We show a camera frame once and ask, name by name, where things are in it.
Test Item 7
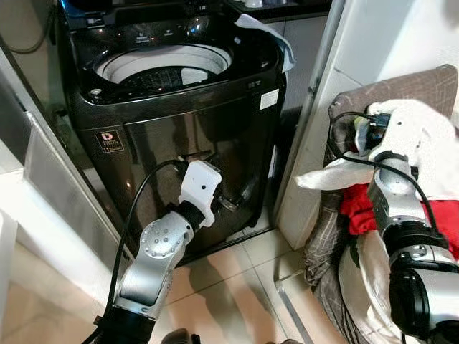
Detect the white garment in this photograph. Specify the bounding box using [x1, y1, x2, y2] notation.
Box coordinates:
[294, 99, 459, 202]

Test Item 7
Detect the black top-loading washing machine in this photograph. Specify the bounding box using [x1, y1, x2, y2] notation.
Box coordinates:
[56, 0, 288, 260]

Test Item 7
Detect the brown plaid fabric laundry basket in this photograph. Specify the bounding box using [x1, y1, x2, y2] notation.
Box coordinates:
[303, 64, 459, 344]

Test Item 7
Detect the red garment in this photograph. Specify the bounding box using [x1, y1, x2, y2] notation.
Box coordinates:
[339, 182, 459, 260]

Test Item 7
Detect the pale blue cloth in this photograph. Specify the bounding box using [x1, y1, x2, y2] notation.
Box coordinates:
[235, 13, 296, 73]

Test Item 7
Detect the dark robot foot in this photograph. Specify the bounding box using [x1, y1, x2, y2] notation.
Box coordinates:
[161, 328, 203, 344]

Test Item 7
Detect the dark countertop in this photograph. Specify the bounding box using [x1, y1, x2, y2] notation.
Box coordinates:
[228, 0, 333, 22]

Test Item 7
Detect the cream cloth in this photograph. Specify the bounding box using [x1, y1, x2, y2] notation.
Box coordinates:
[339, 228, 404, 344]

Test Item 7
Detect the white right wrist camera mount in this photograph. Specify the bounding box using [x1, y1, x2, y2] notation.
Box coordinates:
[368, 102, 424, 163]

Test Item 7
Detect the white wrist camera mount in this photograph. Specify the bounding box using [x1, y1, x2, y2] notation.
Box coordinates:
[177, 160, 224, 229]
[368, 102, 424, 163]

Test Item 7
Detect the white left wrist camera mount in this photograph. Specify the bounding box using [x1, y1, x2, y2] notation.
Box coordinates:
[177, 160, 224, 229]

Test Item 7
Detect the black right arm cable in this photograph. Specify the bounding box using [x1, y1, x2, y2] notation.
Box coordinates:
[329, 111, 440, 234]

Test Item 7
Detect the metal floor rail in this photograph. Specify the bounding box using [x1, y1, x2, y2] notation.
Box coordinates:
[275, 272, 318, 344]

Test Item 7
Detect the white low wall board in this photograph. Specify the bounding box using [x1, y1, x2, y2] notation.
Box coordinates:
[0, 110, 124, 305]

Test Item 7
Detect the grey wall hose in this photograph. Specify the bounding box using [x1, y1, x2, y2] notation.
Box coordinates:
[0, 7, 57, 56]

